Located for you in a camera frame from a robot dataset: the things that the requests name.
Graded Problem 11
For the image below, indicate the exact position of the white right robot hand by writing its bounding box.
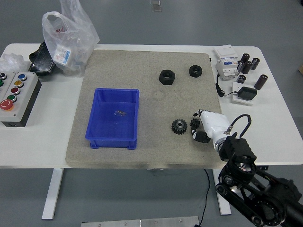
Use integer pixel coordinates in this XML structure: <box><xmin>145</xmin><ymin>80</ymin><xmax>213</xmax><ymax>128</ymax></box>
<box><xmin>189</xmin><ymin>108</ymin><xmax>231</xmax><ymax>144</ymax></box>

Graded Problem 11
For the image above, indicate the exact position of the large black gear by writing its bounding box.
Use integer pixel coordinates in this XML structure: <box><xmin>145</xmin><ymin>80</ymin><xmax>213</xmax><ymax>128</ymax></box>
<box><xmin>171</xmin><ymin>119</ymin><xmax>189</xmax><ymax>136</ymax></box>

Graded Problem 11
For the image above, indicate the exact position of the small black hex nut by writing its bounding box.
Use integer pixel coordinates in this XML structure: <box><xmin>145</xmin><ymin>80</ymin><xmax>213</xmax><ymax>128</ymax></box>
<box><xmin>188</xmin><ymin>64</ymin><xmax>203</xmax><ymax>78</ymax></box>

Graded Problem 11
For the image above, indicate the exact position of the large black hex nut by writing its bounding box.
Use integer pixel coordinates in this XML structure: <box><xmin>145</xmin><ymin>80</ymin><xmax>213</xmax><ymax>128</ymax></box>
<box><xmin>158</xmin><ymin>69</ymin><xmax>176</xmax><ymax>86</ymax></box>

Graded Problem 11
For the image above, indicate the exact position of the blue plastic box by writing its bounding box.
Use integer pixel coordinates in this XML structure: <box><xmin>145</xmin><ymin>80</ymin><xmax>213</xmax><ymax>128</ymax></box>
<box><xmin>85</xmin><ymin>87</ymin><xmax>140</xmax><ymax>151</ymax></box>

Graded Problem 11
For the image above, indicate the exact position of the white blue-labelled small box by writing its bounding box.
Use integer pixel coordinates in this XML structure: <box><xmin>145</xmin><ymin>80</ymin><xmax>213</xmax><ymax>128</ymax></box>
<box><xmin>53</xmin><ymin>44</ymin><xmax>72</xmax><ymax>64</ymax></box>

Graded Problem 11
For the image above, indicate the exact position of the grey five-button control box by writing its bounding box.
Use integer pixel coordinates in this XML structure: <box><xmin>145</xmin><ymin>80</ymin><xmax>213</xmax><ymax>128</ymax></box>
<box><xmin>0</xmin><ymin>72</ymin><xmax>43</xmax><ymax>128</ymax></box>

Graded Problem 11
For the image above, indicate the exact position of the white square block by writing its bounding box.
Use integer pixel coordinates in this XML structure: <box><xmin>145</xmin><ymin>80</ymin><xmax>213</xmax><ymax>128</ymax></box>
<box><xmin>231</xmin><ymin>81</ymin><xmax>258</xmax><ymax>106</ymax></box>

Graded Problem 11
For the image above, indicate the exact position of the black power adapter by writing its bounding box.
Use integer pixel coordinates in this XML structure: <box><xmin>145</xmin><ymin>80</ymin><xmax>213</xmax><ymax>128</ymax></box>
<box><xmin>237</xmin><ymin>87</ymin><xmax>258</xmax><ymax>100</ymax></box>

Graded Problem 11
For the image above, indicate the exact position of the white circuit breaker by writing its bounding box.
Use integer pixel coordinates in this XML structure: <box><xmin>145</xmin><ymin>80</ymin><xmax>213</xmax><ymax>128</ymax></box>
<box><xmin>215</xmin><ymin>56</ymin><xmax>239</xmax><ymax>81</ymax></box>

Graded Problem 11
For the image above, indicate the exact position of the grey-brown mat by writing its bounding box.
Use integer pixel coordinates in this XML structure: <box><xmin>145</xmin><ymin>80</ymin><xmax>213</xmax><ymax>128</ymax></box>
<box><xmin>65</xmin><ymin>49</ymin><xmax>223</xmax><ymax>170</ymax></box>

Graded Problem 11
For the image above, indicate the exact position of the white table leg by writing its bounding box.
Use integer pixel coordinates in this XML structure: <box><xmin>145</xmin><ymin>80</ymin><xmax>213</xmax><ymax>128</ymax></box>
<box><xmin>212</xmin><ymin>169</ymin><xmax>232</xmax><ymax>216</ymax></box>
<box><xmin>41</xmin><ymin>168</ymin><xmax>64</xmax><ymax>220</ymax></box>

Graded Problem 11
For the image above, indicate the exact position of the silver metal plate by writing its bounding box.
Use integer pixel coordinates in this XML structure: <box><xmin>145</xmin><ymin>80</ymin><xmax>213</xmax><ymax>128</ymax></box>
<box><xmin>80</xmin><ymin>216</ymin><xmax>199</xmax><ymax>227</ymax></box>

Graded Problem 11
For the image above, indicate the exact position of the floor outlet cover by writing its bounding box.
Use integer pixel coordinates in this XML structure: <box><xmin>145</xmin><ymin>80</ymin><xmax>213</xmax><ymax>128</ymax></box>
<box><xmin>150</xmin><ymin>0</ymin><xmax>163</xmax><ymax>12</ymax></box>

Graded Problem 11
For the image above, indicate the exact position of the translucent plastic bag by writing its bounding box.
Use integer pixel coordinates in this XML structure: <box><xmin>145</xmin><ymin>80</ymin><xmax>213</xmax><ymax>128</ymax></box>
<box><xmin>42</xmin><ymin>0</ymin><xmax>100</xmax><ymax>78</ymax></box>

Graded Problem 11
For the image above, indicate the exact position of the black flat case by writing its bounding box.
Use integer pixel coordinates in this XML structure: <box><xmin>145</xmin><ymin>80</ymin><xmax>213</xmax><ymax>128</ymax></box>
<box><xmin>28</xmin><ymin>41</ymin><xmax>57</xmax><ymax>77</ymax></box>

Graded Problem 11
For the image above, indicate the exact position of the crumpled clear plastic wrap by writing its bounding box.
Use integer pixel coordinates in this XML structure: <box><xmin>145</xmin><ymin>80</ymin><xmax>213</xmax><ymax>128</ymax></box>
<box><xmin>0</xmin><ymin>53</ymin><xmax>30</xmax><ymax>73</ymax></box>

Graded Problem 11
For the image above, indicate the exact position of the black adapter cord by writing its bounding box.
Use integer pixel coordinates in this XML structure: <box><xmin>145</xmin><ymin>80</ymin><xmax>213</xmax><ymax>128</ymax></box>
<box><xmin>215</xmin><ymin>74</ymin><xmax>240</xmax><ymax>97</ymax></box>

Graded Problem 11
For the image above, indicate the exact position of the black hanging cable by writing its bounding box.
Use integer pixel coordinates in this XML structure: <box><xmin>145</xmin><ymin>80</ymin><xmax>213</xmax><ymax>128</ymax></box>
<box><xmin>197</xmin><ymin>169</ymin><xmax>211</xmax><ymax>227</ymax></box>

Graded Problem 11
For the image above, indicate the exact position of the white switch panel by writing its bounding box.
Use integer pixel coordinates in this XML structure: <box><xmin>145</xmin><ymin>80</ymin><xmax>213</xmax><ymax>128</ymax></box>
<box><xmin>214</xmin><ymin>44</ymin><xmax>239</xmax><ymax>60</ymax></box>

